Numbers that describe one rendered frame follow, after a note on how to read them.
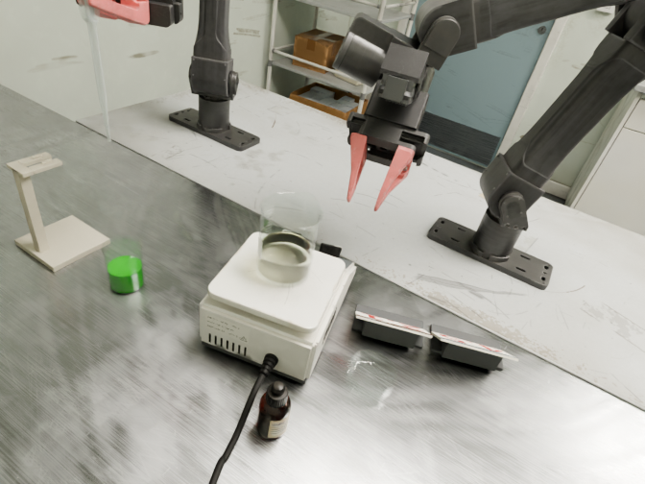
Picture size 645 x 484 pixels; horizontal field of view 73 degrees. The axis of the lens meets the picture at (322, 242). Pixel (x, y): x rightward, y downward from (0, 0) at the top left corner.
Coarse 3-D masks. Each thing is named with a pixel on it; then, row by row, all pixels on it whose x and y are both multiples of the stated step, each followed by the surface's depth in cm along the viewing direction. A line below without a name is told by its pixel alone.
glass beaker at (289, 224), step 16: (288, 192) 46; (304, 192) 47; (272, 208) 46; (288, 208) 47; (304, 208) 47; (320, 208) 45; (272, 224) 42; (288, 224) 48; (304, 224) 48; (272, 240) 43; (288, 240) 42; (304, 240) 43; (272, 256) 44; (288, 256) 44; (304, 256) 44; (256, 272) 47; (272, 272) 45; (288, 272) 45; (304, 272) 46
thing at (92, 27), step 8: (88, 24) 37; (96, 24) 37; (88, 32) 37; (96, 32) 37; (96, 40) 38; (96, 48) 38; (96, 56) 38; (96, 64) 39; (96, 72) 39; (96, 80) 40; (104, 80) 40; (104, 88) 40; (104, 96) 41; (104, 104) 41; (104, 112) 42; (104, 120) 42
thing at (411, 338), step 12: (372, 312) 57; (384, 312) 58; (360, 324) 55; (372, 324) 52; (384, 324) 51; (408, 324) 57; (420, 324) 57; (372, 336) 54; (384, 336) 53; (396, 336) 53; (408, 336) 52; (420, 336) 55; (420, 348) 54
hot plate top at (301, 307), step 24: (240, 264) 48; (312, 264) 50; (336, 264) 51; (216, 288) 44; (240, 288) 45; (264, 288) 46; (288, 288) 46; (312, 288) 47; (264, 312) 43; (288, 312) 44; (312, 312) 44
